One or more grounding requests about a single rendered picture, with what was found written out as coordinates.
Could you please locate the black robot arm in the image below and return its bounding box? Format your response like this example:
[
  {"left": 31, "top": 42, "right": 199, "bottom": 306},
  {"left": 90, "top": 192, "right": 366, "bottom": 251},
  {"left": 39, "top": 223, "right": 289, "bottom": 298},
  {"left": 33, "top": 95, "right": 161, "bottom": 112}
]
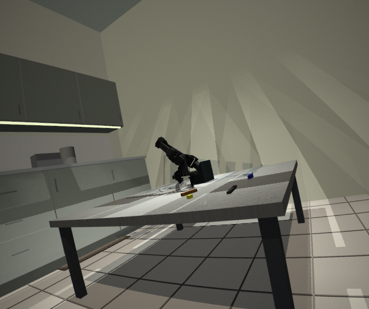
[{"left": 155, "top": 137, "right": 199, "bottom": 178}]

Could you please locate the dark grey long bar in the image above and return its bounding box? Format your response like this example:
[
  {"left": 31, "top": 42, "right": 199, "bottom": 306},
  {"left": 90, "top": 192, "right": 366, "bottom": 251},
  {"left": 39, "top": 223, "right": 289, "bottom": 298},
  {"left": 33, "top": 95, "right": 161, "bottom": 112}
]
[{"left": 227, "top": 185, "right": 237, "bottom": 194}]

